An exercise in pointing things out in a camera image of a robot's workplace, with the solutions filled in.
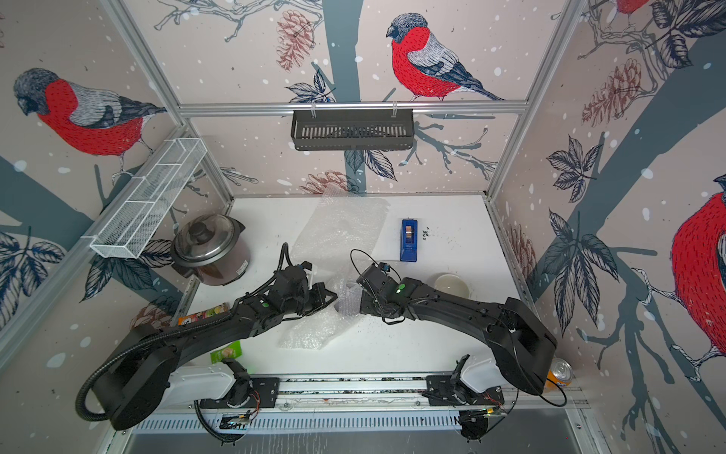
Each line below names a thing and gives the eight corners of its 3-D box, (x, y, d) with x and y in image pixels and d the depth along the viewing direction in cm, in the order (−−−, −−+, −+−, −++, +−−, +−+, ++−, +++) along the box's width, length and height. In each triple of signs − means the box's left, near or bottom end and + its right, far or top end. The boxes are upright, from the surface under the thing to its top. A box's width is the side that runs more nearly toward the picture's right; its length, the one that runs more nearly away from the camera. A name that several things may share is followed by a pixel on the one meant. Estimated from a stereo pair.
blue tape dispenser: (399, 262, 101) (401, 252, 96) (400, 229, 111) (401, 219, 106) (415, 263, 101) (418, 253, 96) (415, 230, 111) (417, 220, 106)
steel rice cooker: (191, 291, 95) (155, 260, 79) (213, 243, 108) (186, 208, 92) (245, 291, 95) (220, 260, 79) (260, 243, 108) (242, 208, 92)
